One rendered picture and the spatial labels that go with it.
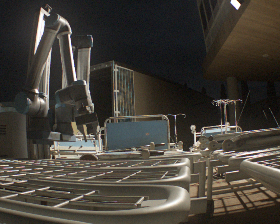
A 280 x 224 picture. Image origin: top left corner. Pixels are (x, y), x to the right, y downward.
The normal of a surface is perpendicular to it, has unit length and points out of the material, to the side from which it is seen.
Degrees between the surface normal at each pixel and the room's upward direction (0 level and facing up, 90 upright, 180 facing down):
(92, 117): 90
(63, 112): 90
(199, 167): 90
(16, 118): 90
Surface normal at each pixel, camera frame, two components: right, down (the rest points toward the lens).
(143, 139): -0.04, -0.11
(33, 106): 0.89, 0.35
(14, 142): 0.98, -0.07
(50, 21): -0.25, -0.22
